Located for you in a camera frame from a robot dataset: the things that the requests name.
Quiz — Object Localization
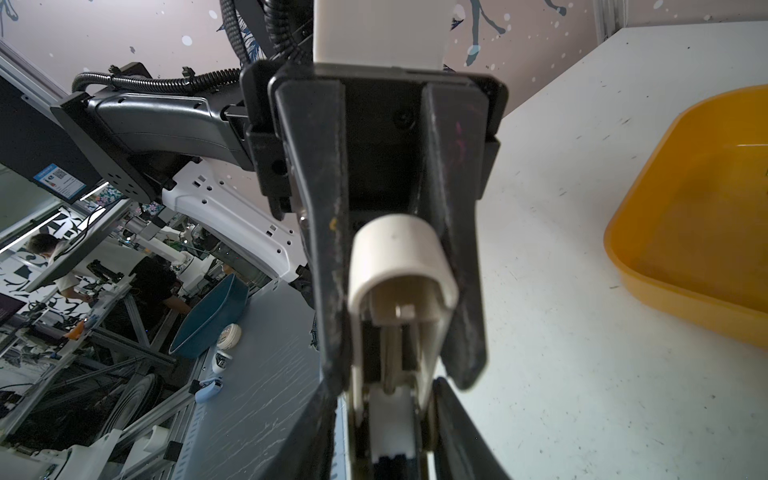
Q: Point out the white pink stapler body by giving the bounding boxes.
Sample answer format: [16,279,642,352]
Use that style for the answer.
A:
[345,214,459,479]

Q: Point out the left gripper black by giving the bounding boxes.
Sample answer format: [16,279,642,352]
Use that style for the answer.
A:
[240,61,509,395]

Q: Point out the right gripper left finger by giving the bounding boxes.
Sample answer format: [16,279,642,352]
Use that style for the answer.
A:
[261,383,337,480]

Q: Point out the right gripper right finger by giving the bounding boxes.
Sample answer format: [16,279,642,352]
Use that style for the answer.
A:
[432,377,510,480]

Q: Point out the yellow plastic tray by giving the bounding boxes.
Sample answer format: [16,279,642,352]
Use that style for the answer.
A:
[603,85,767,349]

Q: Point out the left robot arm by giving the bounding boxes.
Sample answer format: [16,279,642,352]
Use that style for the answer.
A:
[53,1,508,389]

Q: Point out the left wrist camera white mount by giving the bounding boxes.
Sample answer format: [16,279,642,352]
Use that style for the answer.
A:
[313,0,456,71]

